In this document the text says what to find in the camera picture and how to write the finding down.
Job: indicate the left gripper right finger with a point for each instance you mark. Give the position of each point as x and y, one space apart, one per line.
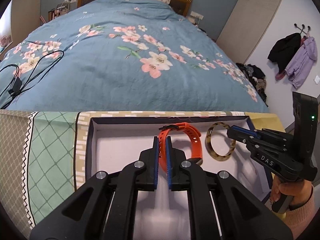
219 206

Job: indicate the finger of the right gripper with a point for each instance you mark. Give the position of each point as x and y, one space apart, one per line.
237 132
244 141

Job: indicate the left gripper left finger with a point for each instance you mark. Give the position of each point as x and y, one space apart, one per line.
104 207

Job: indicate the tortoiseshell bangle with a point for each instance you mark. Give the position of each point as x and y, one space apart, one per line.
218 146

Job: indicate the orange smart watch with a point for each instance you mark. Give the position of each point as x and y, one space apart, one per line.
194 144

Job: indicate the right forearm pink sleeve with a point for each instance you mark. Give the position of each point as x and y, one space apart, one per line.
298 219

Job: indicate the right hand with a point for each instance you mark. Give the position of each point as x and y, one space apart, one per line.
300 190

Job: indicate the pile of dark clothes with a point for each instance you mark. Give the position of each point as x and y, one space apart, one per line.
256 77

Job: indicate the dark blue tray box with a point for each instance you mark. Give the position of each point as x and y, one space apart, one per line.
116 141

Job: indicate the patterned green yellow blanket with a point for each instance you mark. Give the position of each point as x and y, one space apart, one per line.
43 163

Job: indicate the lilac hanging jacket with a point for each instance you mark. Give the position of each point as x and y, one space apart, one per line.
298 66

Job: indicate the black hanging coat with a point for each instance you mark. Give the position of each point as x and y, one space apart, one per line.
284 50

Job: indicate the beige wardrobe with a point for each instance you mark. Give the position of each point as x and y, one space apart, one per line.
245 27

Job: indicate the right nightstand with items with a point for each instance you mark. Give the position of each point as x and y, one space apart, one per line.
195 18

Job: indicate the nightstand with items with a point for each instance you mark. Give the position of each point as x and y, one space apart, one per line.
195 18
61 9

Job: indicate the blue floral duvet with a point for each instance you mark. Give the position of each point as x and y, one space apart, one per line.
123 55

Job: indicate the left nightstand with items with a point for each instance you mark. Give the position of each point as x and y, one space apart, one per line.
61 9

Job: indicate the black wall coat hook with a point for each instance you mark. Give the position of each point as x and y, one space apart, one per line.
303 29

